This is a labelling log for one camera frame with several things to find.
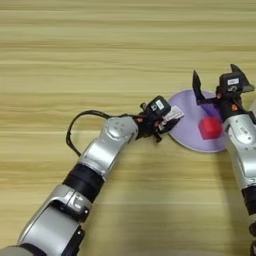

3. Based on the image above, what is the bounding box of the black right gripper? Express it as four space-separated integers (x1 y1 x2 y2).
192 63 255 123

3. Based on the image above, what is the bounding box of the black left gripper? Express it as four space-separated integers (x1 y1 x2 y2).
134 102 181 144

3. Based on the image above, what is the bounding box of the small white red card box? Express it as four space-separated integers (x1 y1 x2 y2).
159 105 185 131

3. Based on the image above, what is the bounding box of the red cube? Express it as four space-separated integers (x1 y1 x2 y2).
198 116 223 140

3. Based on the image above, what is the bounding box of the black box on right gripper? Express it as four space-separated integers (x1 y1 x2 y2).
218 72 244 96

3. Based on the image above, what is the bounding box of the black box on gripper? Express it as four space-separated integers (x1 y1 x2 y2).
146 95 172 118
218 72 244 96

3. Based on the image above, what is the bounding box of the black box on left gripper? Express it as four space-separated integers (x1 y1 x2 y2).
146 95 172 118

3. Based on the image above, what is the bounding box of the purple rectangular block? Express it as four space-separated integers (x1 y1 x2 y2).
201 99 224 119

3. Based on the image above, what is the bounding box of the purple round plate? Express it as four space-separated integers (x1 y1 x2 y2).
167 89 234 154

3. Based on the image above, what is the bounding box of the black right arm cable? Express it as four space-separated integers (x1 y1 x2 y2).
245 108 256 125

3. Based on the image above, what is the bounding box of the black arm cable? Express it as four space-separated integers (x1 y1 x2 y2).
65 109 139 158
245 108 256 125

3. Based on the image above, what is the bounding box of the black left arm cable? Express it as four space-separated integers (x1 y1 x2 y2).
65 109 139 158

